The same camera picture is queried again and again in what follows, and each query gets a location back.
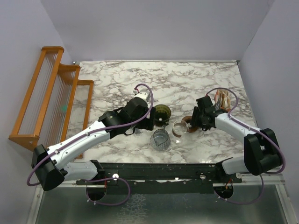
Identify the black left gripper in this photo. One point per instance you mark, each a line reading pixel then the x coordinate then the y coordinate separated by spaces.
pixel 148 123

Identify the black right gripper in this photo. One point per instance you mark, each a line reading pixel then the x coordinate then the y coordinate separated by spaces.
pixel 195 120

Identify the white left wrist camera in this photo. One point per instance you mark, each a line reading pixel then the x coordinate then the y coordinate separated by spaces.
pixel 144 95

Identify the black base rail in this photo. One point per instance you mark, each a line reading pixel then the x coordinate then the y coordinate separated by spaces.
pixel 150 178

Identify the clear glass dripper cone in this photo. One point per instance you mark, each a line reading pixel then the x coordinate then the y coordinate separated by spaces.
pixel 179 131

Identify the clear glass carafe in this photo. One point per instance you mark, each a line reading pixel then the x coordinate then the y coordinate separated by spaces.
pixel 160 139

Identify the dark green glass dripper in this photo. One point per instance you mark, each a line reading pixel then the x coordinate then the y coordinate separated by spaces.
pixel 162 115

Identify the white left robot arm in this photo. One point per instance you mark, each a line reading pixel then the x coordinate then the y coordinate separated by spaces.
pixel 53 165

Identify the orange wooden rack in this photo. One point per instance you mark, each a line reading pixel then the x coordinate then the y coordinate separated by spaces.
pixel 45 113

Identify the brown wooden dripper collar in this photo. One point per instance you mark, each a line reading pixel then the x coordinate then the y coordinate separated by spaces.
pixel 187 120

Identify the orange coffee filter box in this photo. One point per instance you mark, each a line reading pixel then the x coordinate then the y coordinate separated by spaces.
pixel 222 100

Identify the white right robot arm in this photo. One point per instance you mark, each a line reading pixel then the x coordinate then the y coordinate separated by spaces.
pixel 261 152

